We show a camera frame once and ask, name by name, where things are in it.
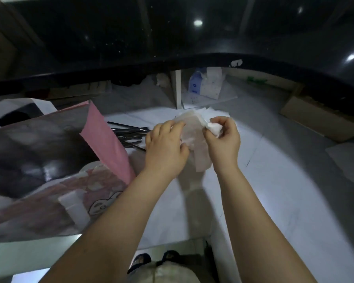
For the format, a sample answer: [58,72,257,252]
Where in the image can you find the person's right hand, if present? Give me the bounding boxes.
[203,116,241,175]

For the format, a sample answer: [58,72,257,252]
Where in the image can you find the person's left hand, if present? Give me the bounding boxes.
[145,121,191,179]

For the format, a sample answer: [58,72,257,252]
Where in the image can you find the white tissue paper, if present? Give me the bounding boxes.
[176,107,234,173]

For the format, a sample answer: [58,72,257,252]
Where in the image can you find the person's left forearm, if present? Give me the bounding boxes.
[38,169,182,283]

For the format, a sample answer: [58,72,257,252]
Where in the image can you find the person's right forearm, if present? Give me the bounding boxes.
[214,166,318,283]

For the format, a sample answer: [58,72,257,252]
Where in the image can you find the white tissue box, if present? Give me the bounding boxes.
[200,68,224,100]

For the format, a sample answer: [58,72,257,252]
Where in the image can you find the white table leg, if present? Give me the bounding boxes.
[171,69,184,110]

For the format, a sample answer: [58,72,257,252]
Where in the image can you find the bundle of black metal sticks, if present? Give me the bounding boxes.
[107,121,151,152]

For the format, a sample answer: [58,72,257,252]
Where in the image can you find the crumpled white paper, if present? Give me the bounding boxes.
[156,73,171,87]

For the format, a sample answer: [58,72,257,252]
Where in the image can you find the person's black sandal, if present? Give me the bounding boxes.
[162,250,181,263]
[127,253,152,274]

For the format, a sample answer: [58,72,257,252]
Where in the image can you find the brown cardboard box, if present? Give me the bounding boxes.
[279,96,354,142]

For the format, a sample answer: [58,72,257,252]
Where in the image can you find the person's beige shorts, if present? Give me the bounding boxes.
[149,260,202,283]

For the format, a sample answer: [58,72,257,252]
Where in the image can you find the pink cartoon paper bag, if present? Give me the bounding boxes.
[0,100,137,244]

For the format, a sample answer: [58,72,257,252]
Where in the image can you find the white bag with black handle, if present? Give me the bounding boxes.
[0,98,58,132]

